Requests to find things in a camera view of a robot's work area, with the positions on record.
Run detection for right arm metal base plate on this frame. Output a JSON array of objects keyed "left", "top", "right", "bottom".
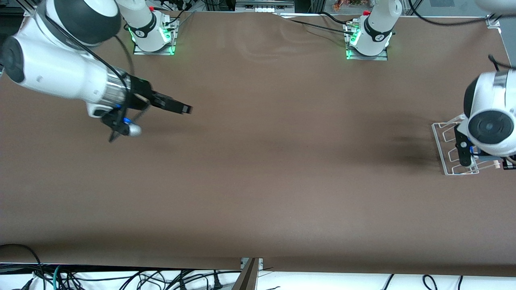
[{"left": 133, "top": 17, "right": 179, "bottom": 56}]

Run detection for thick black looped cable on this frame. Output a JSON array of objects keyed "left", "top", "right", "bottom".
[{"left": 0, "top": 243, "right": 43, "bottom": 280}]

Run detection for thick black table cable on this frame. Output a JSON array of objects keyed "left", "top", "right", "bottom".
[{"left": 318, "top": 11, "right": 357, "bottom": 26}]

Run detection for aluminium frame profile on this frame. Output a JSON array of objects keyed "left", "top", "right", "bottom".
[{"left": 486, "top": 12, "right": 508, "bottom": 29}]

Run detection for metal frame post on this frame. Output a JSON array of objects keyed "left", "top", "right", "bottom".
[{"left": 232, "top": 258, "right": 263, "bottom": 290}]

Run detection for brown table cover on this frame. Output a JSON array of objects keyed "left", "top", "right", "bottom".
[{"left": 0, "top": 7, "right": 516, "bottom": 278}]

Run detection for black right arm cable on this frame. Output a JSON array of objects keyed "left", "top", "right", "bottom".
[{"left": 38, "top": 10, "right": 152, "bottom": 143}]

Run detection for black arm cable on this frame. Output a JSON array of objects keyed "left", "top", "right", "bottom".
[
  {"left": 408, "top": 0, "right": 505, "bottom": 74},
  {"left": 38, "top": 10, "right": 152, "bottom": 143}
]

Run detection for tangled black floor cables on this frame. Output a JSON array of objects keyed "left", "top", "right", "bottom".
[{"left": 60, "top": 269, "right": 228, "bottom": 290}]

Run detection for teal cable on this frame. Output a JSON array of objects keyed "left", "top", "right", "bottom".
[{"left": 53, "top": 265, "right": 66, "bottom": 290}]

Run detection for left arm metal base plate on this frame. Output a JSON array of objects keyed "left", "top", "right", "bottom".
[{"left": 345, "top": 21, "right": 389, "bottom": 61}]

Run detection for orange background object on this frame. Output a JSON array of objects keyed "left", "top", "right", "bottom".
[{"left": 333, "top": 0, "right": 364, "bottom": 11}]

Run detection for aluminium corner bracket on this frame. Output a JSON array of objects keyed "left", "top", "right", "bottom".
[{"left": 16, "top": 3, "right": 40, "bottom": 17}]

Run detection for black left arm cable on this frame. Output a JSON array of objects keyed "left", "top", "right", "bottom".
[{"left": 408, "top": 0, "right": 505, "bottom": 74}]

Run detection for white wire cup rack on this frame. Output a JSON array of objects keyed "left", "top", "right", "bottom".
[{"left": 431, "top": 114, "right": 502, "bottom": 176}]

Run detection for thin black table cable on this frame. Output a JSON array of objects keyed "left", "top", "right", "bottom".
[{"left": 282, "top": 15, "right": 357, "bottom": 35}]

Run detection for white power strip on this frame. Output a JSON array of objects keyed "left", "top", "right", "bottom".
[{"left": 236, "top": 1, "right": 295, "bottom": 14}]

